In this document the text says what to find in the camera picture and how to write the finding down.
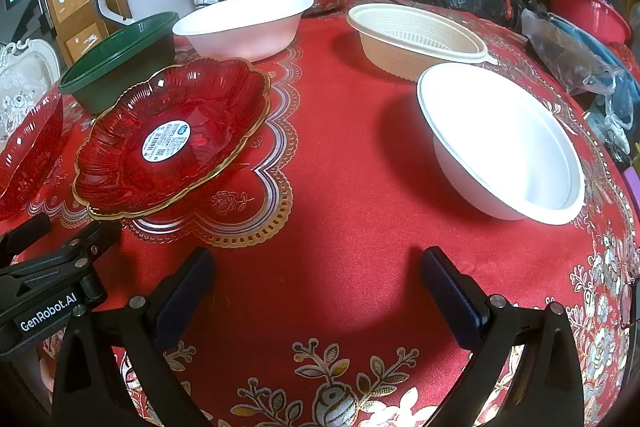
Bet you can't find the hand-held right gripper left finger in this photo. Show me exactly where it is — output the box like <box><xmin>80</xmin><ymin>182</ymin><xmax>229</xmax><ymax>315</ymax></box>
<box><xmin>52</xmin><ymin>247</ymin><xmax>216</xmax><ymax>427</ymax></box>

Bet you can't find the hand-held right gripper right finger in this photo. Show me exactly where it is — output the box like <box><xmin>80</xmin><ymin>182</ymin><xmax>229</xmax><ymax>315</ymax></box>
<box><xmin>419</xmin><ymin>246</ymin><xmax>586</xmax><ymax>427</ymax></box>

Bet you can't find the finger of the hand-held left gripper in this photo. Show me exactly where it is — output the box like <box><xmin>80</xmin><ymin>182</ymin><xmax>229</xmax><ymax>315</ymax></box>
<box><xmin>0</xmin><ymin>221</ymin><xmax>123</xmax><ymax>293</ymax></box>
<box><xmin>0</xmin><ymin>213</ymin><xmax>52</xmax><ymax>265</ymax></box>

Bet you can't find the green plastic bowl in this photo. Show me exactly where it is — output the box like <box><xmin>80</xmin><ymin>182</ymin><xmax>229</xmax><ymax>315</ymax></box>
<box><xmin>57</xmin><ymin>11</ymin><xmax>181</xmax><ymax>115</ymax></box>

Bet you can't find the red glass plate with sticker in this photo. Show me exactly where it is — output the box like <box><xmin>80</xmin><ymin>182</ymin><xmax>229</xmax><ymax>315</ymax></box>
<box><xmin>71</xmin><ymin>57</ymin><xmax>273</xmax><ymax>222</ymax></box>

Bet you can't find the beige patterned plastic bowl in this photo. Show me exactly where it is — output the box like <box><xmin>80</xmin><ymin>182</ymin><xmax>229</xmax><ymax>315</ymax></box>
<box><xmin>346</xmin><ymin>3</ymin><xmax>501</xmax><ymax>84</ymax></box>

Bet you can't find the red floral tablecloth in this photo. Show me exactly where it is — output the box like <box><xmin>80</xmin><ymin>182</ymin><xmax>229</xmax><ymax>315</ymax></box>
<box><xmin>0</xmin><ymin>0</ymin><xmax>640</xmax><ymax>427</ymax></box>

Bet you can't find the ornate white chair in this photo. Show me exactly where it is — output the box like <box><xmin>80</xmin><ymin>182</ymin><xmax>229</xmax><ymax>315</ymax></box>
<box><xmin>0</xmin><ymin>38</ymin><xmax>63</xmax><ymax>142</ymax></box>

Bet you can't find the clear plastic bag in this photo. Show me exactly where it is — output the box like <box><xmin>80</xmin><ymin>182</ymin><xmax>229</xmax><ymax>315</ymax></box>
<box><xmin>520</xmin><ymin>7</ymin><xmax>640</xmax><ymax>108</ymax></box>

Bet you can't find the red plastic basin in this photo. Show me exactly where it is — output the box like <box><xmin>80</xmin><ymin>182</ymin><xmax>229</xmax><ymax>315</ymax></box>
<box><xmin>542</xmin><ymin>0</ymin><xmax>633</xmax><ymax>45</ymax></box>

